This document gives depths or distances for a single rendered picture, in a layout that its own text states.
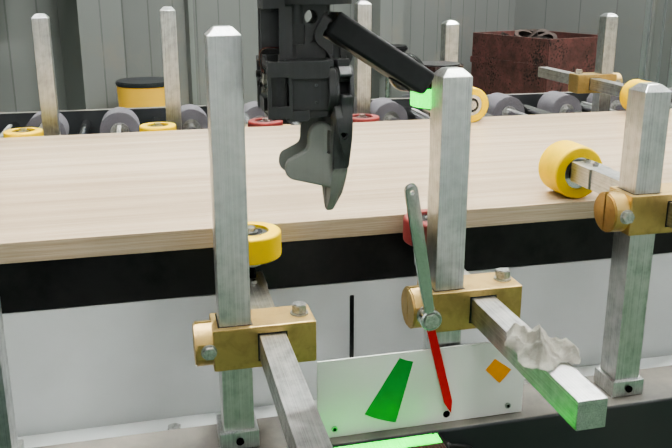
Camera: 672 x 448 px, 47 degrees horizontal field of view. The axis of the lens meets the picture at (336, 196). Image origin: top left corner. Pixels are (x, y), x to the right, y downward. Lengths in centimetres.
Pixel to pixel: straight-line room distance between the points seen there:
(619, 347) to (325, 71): 56
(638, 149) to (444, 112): 25
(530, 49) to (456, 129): 639
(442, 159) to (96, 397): 59
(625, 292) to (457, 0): 722
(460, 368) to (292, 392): 27
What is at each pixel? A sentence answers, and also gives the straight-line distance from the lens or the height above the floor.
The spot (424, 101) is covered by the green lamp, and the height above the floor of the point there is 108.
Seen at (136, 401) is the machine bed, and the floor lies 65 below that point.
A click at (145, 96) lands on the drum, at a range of 498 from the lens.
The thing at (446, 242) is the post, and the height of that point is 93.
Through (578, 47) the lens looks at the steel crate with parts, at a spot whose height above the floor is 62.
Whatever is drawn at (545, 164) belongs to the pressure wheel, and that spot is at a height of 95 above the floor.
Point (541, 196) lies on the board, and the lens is 123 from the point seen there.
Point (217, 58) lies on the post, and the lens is 80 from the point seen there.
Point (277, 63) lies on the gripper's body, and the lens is 71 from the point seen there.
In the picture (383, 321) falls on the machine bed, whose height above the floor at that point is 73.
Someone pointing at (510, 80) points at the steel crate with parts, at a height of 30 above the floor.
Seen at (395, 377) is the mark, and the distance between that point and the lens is 94.
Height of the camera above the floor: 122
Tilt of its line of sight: 16 degrees down
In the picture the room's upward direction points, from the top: straight up
